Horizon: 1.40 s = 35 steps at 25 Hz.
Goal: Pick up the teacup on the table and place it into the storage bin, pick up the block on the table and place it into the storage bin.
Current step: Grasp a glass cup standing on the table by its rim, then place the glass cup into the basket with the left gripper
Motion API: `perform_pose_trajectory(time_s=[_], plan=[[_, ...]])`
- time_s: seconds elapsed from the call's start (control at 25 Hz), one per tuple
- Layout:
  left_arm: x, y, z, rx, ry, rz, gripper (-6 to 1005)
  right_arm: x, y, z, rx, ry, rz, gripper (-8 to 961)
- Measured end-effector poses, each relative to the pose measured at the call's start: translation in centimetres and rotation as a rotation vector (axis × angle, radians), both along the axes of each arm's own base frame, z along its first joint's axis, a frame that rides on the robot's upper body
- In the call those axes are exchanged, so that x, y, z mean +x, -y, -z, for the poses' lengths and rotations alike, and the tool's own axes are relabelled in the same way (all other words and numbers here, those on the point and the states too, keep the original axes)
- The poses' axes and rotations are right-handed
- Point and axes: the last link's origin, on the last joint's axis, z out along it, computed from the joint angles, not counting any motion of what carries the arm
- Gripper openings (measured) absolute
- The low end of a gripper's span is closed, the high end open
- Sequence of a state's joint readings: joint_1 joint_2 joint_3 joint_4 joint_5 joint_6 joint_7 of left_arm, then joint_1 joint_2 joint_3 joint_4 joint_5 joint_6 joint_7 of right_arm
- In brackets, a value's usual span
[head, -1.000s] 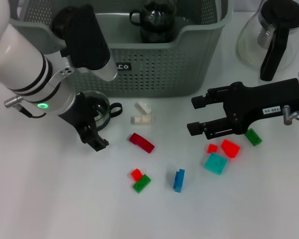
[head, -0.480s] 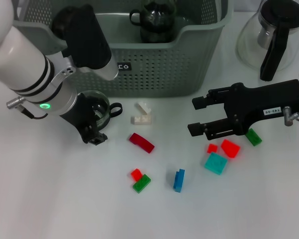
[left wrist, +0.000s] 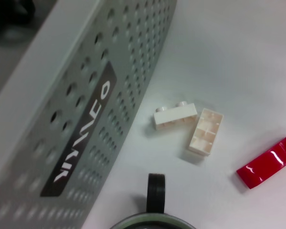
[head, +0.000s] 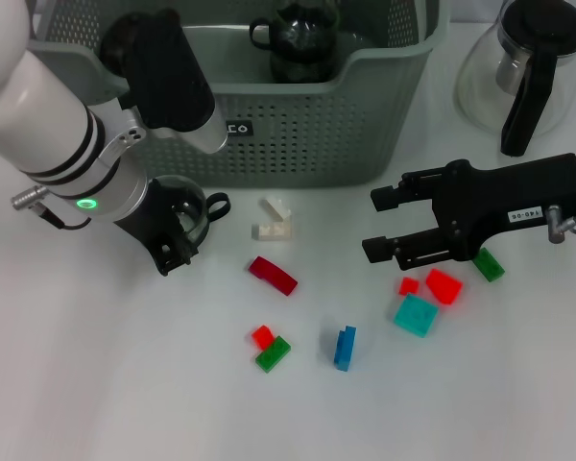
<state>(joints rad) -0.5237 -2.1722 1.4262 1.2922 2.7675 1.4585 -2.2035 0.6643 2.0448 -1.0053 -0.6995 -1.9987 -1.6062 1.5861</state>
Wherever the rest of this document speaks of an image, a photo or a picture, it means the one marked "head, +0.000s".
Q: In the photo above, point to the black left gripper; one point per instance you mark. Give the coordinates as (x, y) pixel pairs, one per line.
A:
(153, 221)

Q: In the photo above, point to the dark red curved block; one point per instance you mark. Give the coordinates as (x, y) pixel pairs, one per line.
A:
(273, 274)

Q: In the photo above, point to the red slope toy block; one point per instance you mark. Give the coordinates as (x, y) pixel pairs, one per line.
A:
(444, 286)

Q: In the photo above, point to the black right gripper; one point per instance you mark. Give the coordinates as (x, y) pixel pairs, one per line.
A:
(485, 206)

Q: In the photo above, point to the green rectangular toy block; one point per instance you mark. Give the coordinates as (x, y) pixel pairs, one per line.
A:
(271, 356)
(492, 269)

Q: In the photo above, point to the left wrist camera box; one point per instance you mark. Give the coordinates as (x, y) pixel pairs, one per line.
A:
(173, 86)

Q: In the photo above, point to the teal square toy block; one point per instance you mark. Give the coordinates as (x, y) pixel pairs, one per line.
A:
(415, 317)

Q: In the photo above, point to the blue toy block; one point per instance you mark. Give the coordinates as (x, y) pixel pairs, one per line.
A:
(344, 348)

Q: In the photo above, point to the small red toy block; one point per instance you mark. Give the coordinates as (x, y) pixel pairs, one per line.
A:
(408, 286)
(261, 336)

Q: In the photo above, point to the white toy block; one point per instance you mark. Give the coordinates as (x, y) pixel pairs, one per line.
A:
(269, 233)

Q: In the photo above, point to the grey-green perforated storage bin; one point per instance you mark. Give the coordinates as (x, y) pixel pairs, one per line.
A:
(317, 144)

